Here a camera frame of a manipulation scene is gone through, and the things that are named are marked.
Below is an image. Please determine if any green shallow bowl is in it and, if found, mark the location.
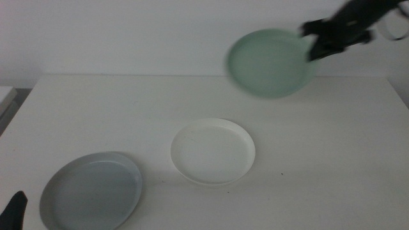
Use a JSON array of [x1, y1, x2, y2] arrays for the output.
[[226, 27, 317, 99]]

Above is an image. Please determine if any grey shallow bowl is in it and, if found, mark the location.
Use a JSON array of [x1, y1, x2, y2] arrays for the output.
[[39, 151, 143, 230]]

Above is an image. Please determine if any white shallow bowl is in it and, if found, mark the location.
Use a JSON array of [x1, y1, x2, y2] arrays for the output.
[[170, 118, 256, 187]]

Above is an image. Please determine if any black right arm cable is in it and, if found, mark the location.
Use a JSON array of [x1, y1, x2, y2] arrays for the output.
[[376, 1, 409, 42]]

